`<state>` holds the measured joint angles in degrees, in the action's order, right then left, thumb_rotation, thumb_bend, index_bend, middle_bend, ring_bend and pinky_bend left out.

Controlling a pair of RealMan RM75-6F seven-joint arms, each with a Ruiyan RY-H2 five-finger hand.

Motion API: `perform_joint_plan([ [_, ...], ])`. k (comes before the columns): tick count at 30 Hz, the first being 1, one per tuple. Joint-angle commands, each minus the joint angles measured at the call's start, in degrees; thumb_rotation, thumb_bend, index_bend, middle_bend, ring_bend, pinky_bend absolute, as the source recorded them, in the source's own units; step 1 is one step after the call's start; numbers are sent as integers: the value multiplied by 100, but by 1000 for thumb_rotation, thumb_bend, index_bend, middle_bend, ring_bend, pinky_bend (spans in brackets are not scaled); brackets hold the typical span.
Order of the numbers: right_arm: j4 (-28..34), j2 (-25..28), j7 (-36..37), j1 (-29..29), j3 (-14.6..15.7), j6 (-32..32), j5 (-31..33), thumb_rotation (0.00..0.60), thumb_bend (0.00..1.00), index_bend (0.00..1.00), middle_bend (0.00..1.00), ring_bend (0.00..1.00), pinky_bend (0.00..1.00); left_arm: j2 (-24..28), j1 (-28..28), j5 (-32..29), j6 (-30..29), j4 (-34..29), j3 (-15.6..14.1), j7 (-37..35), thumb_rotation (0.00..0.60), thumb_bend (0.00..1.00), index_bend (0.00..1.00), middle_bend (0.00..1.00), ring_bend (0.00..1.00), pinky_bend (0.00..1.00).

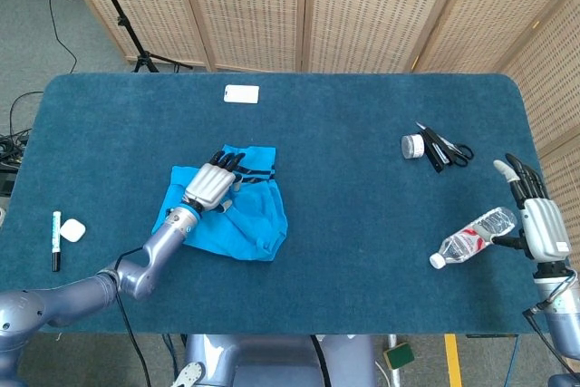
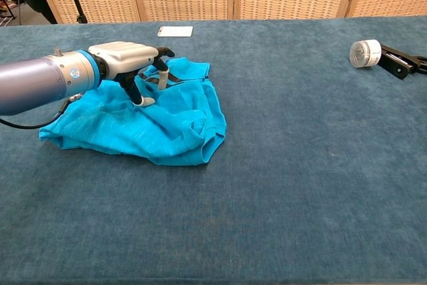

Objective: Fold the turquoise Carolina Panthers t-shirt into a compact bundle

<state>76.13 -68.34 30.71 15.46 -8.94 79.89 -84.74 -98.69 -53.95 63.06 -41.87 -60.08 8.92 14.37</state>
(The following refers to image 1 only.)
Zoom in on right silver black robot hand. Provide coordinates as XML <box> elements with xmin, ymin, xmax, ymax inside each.
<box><xmin>492</xmin><ymin>153</ymin><xmax>571</xmax><ymax>266</ymax></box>

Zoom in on black cable bundle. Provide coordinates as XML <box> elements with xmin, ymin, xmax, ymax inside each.
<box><xmin>0</xmin><ymin>91</ymin><xmax>44</xmax><ymax>198</ymax></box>

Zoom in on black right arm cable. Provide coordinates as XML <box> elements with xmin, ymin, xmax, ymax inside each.
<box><xmin>521</xmin><ymin>268</ymin><xmax>580</xmax><ymax>377</ymax></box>

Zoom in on blue-grey robot torso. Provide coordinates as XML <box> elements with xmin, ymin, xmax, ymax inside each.
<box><xmin>169</xmin><ymin>334</ymin><xmax>377</xmax><ymax>387</ymax></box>

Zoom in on white marker black cap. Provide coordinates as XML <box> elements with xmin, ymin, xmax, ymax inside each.
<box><xmin>51</xmin><ymin>210</ymin><xmax>63</xmax><ymax>273</ymax></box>

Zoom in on wicker folding screen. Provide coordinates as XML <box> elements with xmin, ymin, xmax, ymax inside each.
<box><xmin>53</xmin><ymin>0</ymin><xmax>580</xmax><ymax>270</ymax></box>

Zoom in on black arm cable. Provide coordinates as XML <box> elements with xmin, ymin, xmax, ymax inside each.
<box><xmin>112</xmin><ymin>246</ymin><xmax>153</xmax><ymax>387</ymax></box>
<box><xmin>521</xmin><ymin>268</ymin><xmax>580</xmax><ymax>377</ymax></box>

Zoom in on blue Carolina Panthers T-shirt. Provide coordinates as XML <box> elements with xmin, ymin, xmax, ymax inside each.
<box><xmin>151</xmin><ymin>144</ymin><xmax>290</xmax><ymax>264</ymax></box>

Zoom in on black floor cable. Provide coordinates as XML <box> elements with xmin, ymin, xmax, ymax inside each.
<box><xmin>43</xmin><ymin>0</ymin><xmax>79</xmax><ymax>73</ymax></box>

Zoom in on white earbuds case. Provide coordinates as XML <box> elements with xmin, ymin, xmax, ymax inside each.
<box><xmin>60</xmin><ymin>218</ymin><xmax>86</xmax><ymax>243</ymax></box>

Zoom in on white card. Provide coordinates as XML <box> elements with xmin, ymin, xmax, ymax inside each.
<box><xmin>223</xmin><ymin>83</ymin><xmax>260</xmax><ymax>104</ymax></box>

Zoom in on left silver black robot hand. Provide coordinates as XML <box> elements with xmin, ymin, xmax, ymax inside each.
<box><xmin>180</xmin><ymin>150</ymin><xmax>248</xmax><ymax>215</ymax></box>

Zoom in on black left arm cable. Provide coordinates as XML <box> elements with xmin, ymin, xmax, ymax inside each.
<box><xmin>112</xmin><ymin>246</ymin><xmax>153</xmax><ymax>387</ymax></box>

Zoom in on green yellow block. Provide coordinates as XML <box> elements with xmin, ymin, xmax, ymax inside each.
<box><xmin>382</xmin><ymin>342</ymin><xmax>416</xmax><ymax>370</ymax></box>

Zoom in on blue carpet table cover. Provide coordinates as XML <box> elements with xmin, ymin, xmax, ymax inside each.
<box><xmin>0</xmin><ymin>72</ymin><xmax>573</xmax><ymax>336</ymax></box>

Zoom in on clear plastic water bottle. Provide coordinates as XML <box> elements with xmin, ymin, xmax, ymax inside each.
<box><xmin>429</xmin><ymin>207</ymin><xmax>517</xmax><ymax>269</ymax></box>

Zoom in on small clear jar white label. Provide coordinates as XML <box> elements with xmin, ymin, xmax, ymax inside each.
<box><xmin>401</xmin><ymin>132</ymin><xmax>426</xmax><ymax>160</ymax></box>

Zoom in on black scissors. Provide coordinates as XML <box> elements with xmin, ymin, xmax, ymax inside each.
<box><xmin>434</xmin><ymin>132</ymin><xmax>475</xmax><ymax>168</ymax></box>

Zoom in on silver metal leg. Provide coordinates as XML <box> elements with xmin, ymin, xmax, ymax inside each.
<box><xmin>387</xmin><ymin>334</ymin><xmax>402</xmax><ymax>387</ymax></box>

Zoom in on black stapler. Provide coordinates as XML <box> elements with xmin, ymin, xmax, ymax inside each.
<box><xmin>420</xmin><ymin>128</ymin><xmax>452</xmax><ymax>174</ymax></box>

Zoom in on black tripod stand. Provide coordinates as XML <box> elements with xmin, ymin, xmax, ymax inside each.
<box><xmin>83</xmin><ymin>0</ymin><xmax>194</xmax><ymax>73</ymax></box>

